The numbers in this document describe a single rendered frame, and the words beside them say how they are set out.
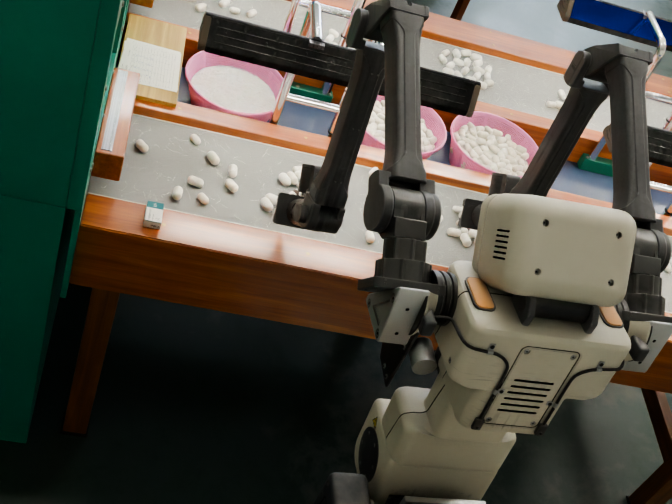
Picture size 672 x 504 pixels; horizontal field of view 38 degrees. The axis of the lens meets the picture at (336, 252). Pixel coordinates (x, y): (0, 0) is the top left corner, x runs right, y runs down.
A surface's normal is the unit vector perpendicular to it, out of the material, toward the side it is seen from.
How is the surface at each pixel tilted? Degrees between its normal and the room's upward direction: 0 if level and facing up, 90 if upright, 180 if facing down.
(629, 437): 0
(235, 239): 0
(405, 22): 26
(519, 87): 0
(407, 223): 37
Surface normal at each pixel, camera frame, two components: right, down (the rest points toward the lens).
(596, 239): 0.29, 0.08
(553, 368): 0.15, 0.62
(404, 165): 0.40, -0.29
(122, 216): 0.31, -0.68
